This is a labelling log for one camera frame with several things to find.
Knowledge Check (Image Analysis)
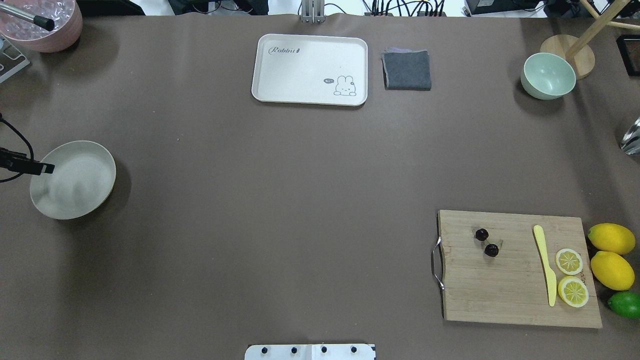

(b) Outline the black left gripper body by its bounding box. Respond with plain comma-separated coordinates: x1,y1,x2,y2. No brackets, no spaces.
0,147,31,173

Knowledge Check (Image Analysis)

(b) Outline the beige round plate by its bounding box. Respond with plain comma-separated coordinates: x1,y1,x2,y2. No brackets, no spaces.
29,140,117,220

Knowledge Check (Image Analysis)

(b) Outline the cream rabbit tray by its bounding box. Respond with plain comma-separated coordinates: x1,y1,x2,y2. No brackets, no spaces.
251,33,369,107

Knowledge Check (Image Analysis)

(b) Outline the dark red cherry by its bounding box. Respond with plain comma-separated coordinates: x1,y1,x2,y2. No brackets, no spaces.
475,228,489,242
483,243,501,258

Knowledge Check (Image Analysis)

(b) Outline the dark wooden tray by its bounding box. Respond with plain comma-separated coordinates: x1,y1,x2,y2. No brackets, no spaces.
615,34,640,76

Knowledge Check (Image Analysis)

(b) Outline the white cup rack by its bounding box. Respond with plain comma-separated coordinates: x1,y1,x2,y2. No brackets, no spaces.
0,35,31,84

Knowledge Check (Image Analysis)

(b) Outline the steel scoop in pink bowl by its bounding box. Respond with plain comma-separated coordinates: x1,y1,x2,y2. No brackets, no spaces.
0,1,55,32

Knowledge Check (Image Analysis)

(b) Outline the pink bowl with ice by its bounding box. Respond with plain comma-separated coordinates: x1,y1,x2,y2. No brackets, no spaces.
0,0,83,53

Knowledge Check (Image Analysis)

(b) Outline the grey folded cloth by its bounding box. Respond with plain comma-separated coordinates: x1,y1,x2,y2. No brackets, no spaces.
381,48,432,91

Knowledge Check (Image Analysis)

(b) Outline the bamboo cutting board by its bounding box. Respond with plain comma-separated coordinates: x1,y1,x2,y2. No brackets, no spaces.
434,209,602,329

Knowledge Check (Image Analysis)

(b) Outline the mint green bowl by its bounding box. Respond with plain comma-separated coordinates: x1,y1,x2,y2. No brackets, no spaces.
519,52,578,100

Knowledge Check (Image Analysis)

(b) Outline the yellow plastic knife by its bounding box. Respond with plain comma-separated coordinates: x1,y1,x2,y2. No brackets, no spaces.
532,224,557,307

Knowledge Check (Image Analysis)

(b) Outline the lemon half slice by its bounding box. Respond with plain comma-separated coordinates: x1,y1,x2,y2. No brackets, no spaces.
557,275,590,308
554,248,584,276

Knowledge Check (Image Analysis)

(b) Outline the wooden mug tree stand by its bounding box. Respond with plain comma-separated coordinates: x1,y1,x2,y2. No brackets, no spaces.
539,0,640,80

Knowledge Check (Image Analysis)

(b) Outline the whole yellow lemon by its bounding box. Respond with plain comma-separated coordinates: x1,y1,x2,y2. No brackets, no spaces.
590,250,636,291
586,223,636,255

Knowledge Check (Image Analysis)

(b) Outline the green lime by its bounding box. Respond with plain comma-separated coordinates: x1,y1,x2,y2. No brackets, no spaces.
606,291,640,319

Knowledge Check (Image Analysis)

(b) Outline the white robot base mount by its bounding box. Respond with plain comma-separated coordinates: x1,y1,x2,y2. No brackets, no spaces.
244,342,377,360

